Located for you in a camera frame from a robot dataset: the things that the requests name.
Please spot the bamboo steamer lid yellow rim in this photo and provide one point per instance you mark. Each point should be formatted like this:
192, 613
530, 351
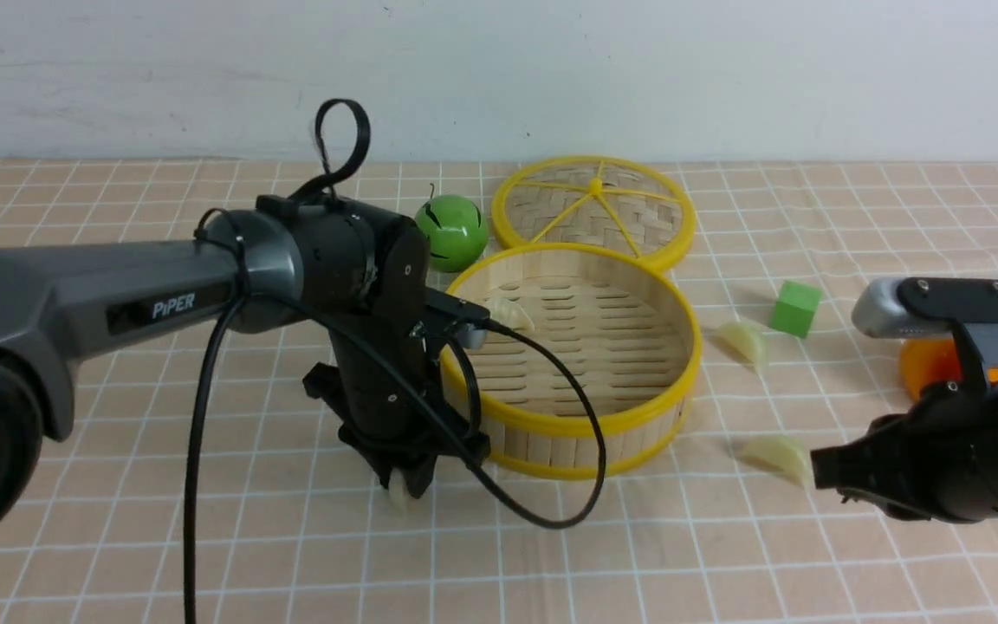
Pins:
610, 203

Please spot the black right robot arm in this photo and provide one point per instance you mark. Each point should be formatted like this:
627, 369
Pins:
937, 462

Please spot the green apple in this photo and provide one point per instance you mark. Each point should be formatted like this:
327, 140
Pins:
455, 229

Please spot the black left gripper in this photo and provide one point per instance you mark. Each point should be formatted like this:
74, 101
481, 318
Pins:
365, 275

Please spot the pale green dumpling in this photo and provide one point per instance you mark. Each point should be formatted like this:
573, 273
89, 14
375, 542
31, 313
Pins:
746, 342
780, 453

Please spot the orange yellow pear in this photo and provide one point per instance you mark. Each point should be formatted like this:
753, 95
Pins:
926, 364

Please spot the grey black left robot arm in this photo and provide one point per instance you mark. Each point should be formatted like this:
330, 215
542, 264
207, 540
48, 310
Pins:
63, 305

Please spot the green cube block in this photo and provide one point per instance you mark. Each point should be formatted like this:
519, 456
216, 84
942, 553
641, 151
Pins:
795, 308

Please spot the checkered beige tablecloth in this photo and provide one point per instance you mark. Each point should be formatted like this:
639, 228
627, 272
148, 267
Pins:
293, 527

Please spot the white dumpling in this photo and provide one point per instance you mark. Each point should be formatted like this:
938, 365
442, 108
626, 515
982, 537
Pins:
509, 314
399, 492

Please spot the bamboo steamer tray yellow rims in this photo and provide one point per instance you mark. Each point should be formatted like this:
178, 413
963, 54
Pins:
624, 331

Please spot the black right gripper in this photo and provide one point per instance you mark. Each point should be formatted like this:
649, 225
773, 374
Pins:
879, 469

